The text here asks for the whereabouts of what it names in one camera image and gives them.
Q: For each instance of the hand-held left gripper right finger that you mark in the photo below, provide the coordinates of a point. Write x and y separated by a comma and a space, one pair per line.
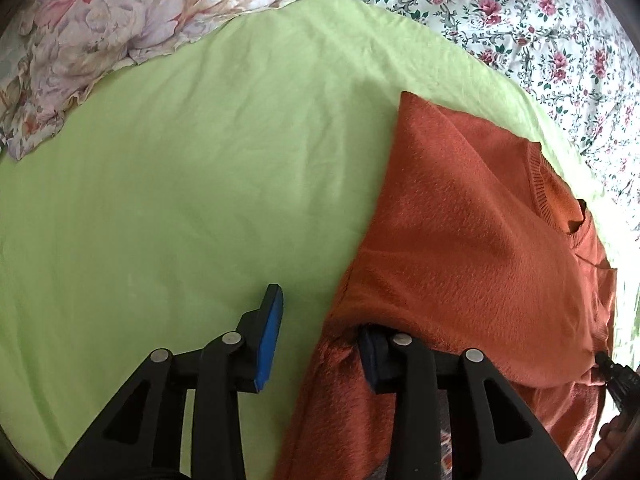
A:
380, 375

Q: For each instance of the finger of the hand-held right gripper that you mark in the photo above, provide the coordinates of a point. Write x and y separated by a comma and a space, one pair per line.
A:
616, 377

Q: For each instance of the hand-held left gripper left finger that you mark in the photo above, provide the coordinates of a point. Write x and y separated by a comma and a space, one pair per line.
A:
268, 336

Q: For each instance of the orange knit sweater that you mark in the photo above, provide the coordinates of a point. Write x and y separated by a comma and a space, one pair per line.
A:
465, 260

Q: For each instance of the person's right hand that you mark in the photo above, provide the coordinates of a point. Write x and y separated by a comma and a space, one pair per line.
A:
607, 440

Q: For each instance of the light green bed sheet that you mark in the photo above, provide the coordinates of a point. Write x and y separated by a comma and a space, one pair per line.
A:
175, 200

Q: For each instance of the large-flower print pillow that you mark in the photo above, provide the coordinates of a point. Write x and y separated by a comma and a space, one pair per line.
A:
125, 25

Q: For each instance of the small-rose print bedsheet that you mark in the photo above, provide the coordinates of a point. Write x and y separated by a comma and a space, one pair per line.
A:
500, 10

